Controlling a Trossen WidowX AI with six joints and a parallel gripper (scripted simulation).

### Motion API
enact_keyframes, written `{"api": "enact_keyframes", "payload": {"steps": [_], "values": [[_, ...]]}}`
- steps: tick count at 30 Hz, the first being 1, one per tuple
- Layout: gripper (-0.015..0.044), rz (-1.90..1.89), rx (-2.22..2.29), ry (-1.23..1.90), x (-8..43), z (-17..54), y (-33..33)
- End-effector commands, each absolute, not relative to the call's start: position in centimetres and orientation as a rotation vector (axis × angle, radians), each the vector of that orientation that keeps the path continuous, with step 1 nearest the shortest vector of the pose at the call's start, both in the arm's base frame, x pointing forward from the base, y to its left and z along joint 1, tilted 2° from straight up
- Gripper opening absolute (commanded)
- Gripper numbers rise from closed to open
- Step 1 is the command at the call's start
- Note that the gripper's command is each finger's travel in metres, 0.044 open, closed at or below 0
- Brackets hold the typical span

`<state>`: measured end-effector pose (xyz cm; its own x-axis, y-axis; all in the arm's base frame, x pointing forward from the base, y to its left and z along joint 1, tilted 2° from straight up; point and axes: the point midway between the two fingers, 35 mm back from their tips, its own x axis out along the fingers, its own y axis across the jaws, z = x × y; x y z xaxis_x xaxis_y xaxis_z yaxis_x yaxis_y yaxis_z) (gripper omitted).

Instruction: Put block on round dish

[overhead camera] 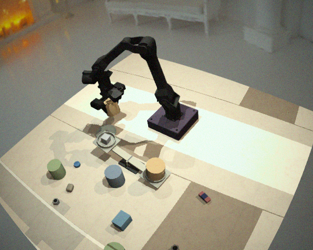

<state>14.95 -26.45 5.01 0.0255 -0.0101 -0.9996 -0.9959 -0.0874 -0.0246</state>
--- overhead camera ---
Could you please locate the tan cylinder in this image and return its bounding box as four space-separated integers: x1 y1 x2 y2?
146 157 165 181

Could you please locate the pink eraser with blue sleeve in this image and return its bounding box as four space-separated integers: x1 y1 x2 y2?
198 191 211 203

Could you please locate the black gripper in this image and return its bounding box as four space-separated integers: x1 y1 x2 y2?
90 82 126 114

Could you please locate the blue cube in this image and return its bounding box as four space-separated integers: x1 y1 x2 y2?
112 210 133 231

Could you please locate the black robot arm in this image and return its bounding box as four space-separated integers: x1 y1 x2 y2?
82 36 184 122

